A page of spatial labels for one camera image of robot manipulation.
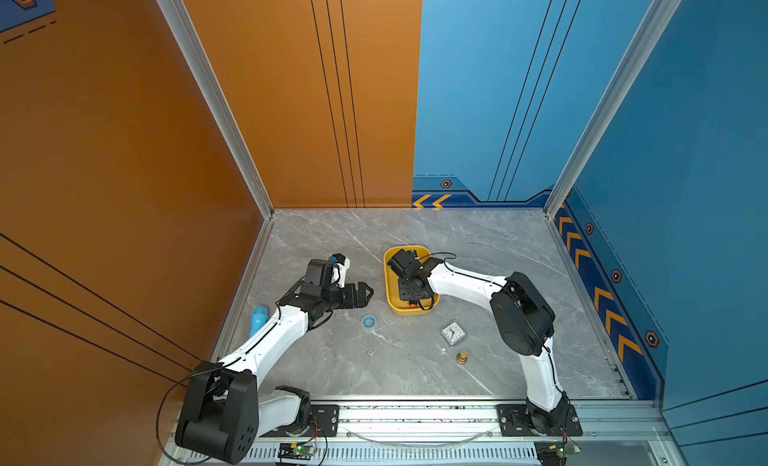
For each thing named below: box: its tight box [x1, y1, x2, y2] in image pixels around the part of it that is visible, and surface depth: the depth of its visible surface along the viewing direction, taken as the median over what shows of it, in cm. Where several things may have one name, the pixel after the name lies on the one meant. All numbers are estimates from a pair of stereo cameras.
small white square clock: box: [441, 320, 466, 346], surface depth 88 cm
